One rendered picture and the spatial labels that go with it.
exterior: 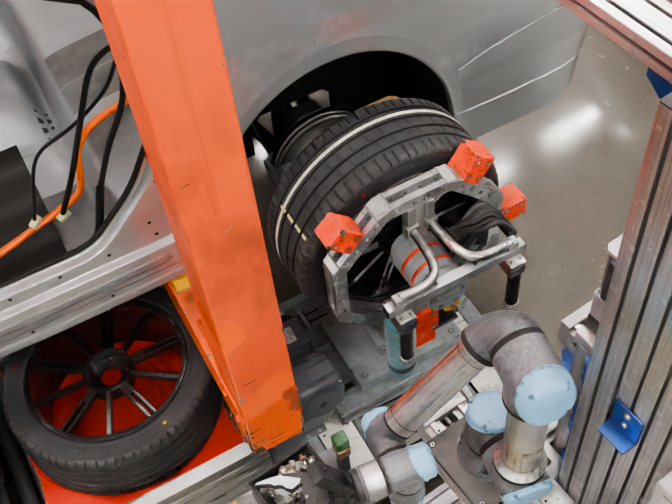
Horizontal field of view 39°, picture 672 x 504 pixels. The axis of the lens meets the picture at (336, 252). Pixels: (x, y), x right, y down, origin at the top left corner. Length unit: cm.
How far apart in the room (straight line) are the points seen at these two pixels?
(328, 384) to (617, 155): 176
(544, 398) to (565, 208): 221
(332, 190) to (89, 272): 73
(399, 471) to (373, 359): 135
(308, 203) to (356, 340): 86
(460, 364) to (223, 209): 56
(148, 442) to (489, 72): 149
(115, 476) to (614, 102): 265
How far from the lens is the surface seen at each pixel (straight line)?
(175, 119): 173
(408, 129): 259
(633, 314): 179
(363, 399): 327
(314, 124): 285
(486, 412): 223
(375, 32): 260
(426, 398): 200
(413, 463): 194
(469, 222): 256
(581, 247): 384
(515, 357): 183
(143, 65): 163
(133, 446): 290
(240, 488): 310
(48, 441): 299
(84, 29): 332
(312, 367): 304
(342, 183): 250
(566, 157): 414
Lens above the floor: 301
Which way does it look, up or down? 53 degrees down
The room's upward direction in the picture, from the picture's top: 7 degrees counter-clockwise
